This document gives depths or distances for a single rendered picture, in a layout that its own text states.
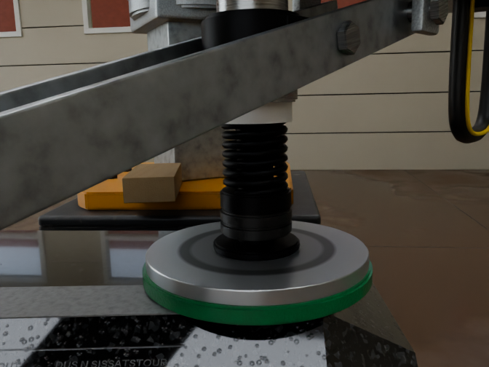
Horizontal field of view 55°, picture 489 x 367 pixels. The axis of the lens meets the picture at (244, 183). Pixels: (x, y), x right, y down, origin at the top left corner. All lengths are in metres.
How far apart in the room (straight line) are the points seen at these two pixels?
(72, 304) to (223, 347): 0.14
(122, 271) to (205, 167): 0.69
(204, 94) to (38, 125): 0.11
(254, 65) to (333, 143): 6.05
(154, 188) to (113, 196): 0.16
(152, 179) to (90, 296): 0.50
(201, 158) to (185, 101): 0.86
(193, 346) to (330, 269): 0.13
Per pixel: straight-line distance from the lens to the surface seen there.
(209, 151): 1.16
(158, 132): 0.29
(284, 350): 0.39
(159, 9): 1.10
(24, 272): 0.54
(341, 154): 6.41
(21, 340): 0.43
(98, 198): 1.08
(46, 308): 0.44
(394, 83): 6.45
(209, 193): 1.01
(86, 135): 0.26
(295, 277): 0.39
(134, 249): 0.57
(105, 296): 0.44
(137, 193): 0.93
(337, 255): 0.44
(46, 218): 1.08
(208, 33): 0.42
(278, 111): 0.41
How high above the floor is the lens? 0.98
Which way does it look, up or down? 10 degrees down
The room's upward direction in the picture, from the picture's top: 1 degrees counter-clockwise
